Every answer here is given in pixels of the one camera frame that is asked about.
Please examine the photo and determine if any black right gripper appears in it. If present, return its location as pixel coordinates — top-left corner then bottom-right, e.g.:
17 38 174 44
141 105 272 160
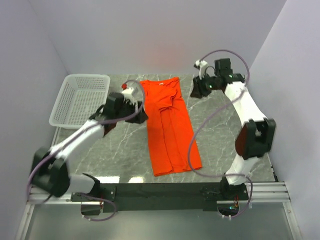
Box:
189 72 221 100

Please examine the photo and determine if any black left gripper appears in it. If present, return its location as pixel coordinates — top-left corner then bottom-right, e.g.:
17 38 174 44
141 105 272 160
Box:
115 98 149 125

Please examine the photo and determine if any orange t-shirt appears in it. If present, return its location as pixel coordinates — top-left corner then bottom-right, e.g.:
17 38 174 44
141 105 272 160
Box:
141 77 202 177

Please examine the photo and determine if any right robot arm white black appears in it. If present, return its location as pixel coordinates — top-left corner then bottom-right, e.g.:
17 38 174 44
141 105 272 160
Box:
190 58 276 200

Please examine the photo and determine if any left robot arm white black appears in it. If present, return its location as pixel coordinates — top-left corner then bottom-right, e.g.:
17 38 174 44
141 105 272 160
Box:
26 87 148 201

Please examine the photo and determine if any white perforated plastic basket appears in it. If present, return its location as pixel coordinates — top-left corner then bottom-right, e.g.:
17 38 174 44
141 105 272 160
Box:
49 74 111 130

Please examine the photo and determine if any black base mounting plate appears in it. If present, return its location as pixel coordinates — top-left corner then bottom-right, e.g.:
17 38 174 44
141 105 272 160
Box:
70 181 251 216

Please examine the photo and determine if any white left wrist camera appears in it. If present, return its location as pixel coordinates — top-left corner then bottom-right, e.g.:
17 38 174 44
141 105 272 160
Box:
121 83 139 104

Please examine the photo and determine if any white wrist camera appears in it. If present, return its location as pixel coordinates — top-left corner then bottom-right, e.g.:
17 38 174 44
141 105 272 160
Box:
121 83 139 104
193 59 209 80

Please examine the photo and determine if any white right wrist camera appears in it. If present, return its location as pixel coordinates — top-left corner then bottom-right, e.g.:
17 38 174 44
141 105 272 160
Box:
193 59 209 80

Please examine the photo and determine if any aluminium frame rail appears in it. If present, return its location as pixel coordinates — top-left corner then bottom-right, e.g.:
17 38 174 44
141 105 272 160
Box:
27 182 291 205

